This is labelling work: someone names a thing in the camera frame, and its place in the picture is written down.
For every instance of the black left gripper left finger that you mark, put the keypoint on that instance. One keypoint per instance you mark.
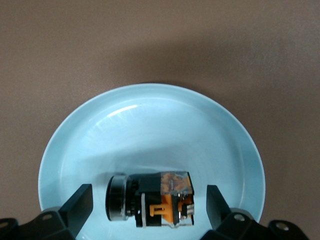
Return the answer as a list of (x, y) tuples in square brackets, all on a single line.
[(75, 212)]

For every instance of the light blue round plate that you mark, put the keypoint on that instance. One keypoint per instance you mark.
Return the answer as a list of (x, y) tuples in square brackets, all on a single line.
[(155, 130)]

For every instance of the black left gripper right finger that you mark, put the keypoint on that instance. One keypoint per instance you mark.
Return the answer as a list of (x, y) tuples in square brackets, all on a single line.
[(220, 215)]

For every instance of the orange black push-button switch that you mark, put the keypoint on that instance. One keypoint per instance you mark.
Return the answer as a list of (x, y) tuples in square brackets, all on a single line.
[(152, 200)]

